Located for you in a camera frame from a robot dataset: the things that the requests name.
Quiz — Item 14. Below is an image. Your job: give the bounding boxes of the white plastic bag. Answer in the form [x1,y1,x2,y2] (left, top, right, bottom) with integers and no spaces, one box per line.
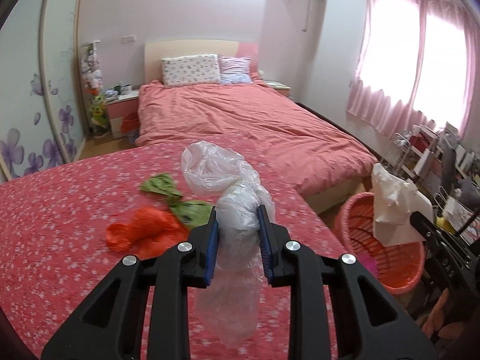
[371,163,434,247]

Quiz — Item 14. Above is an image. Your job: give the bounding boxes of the orange red plastic bag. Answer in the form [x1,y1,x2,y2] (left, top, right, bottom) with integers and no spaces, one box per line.
[106,207,190,259]

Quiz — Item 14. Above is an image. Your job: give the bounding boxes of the clear plastic bag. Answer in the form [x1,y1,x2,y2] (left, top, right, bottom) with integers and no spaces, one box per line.
[181,141,275,348]

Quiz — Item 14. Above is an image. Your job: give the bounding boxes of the green plastic bag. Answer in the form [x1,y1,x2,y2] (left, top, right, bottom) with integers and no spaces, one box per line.
[140,173,212,230]

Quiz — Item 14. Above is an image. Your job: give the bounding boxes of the red plastic laundry basket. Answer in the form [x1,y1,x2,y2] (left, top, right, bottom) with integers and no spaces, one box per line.
[333,192,425,295]

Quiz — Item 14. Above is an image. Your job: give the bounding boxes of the cluttered desk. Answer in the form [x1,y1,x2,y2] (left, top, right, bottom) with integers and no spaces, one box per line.
[412,121,480,248]

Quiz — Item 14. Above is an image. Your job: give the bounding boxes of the floral red tablecloth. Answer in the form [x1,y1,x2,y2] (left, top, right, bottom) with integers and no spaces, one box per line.
[1,133,345,359]

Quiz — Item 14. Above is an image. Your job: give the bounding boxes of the white rolling shelf cart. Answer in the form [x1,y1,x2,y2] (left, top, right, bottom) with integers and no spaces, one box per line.
[388,124,439,181]

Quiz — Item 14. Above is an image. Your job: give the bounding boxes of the bed with salmon duvet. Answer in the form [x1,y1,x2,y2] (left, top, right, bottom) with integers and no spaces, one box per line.
[136,79,377,197]

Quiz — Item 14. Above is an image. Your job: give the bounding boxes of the pink window curtain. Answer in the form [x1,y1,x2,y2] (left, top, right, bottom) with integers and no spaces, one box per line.
[346,0,479,137]

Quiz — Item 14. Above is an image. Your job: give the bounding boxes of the sliding door wardrobe with flowers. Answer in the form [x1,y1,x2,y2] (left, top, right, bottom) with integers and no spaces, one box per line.
[1,0,88,182]

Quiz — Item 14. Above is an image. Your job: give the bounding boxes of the pink white left nightstand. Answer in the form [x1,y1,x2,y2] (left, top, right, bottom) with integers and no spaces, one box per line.
[106,90,139,139]

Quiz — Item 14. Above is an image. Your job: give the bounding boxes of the right nightstand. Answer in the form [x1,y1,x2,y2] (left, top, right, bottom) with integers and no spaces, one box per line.
[265,80,290,98]

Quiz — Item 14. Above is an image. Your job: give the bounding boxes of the stuffed toy stack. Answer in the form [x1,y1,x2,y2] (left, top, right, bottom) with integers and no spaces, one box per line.
[80,41,109,137]

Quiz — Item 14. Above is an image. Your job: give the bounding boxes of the white floral pillow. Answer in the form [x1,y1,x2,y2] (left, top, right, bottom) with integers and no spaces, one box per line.
[161,54,221,87]

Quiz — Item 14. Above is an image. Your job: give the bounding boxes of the beige wooden headboard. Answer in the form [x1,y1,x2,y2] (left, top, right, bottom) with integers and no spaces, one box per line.
[144,39,260,86]

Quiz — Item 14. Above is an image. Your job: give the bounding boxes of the pink striped pillow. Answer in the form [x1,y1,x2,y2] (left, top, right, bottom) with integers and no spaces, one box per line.
[219,55,252,85]

